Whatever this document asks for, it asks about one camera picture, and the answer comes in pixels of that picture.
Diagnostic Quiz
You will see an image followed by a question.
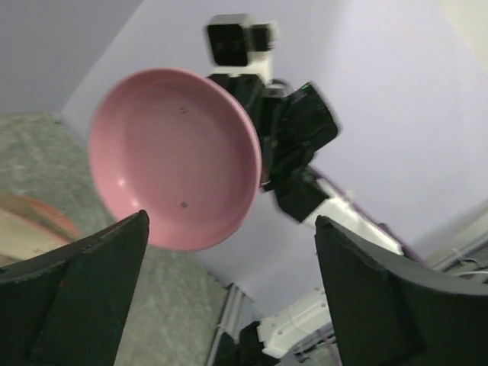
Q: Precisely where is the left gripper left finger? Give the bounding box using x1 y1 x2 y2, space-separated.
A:
1 210 149 366

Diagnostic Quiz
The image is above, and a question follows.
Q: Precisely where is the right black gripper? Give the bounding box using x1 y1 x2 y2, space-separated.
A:
208 74 282 191

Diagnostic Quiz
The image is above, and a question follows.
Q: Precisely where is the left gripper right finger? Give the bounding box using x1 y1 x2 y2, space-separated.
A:
315 217 487 366

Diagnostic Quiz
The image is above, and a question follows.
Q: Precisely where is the pink lid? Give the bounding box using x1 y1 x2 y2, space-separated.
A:
88 68 262 251

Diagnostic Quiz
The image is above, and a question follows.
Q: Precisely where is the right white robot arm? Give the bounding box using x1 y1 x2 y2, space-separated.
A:
207 72 417 365

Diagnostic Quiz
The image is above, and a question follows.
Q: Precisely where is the pink cream plate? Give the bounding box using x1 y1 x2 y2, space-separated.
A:
1 191 81 267

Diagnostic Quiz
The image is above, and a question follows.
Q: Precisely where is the aluminium mounting rail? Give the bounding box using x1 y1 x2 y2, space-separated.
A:
206 284 255 366

